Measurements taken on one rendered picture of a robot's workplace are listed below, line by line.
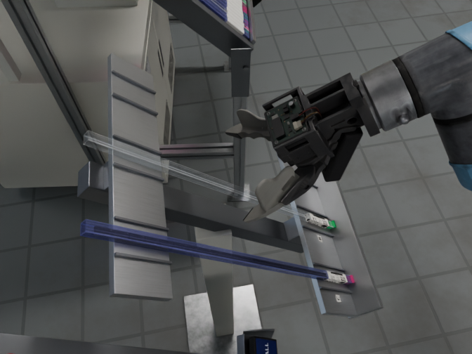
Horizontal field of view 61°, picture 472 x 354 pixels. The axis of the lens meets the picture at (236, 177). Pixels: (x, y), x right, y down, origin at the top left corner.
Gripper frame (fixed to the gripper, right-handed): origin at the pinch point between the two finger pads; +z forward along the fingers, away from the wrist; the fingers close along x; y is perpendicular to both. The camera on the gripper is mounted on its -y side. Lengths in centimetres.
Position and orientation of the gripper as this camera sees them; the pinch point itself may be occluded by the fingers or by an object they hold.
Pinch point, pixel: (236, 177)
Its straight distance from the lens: 57.2
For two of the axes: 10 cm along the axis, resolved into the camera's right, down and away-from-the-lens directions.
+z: -8.5, 3.9, 3.4
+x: 1.7, 8.4, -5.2
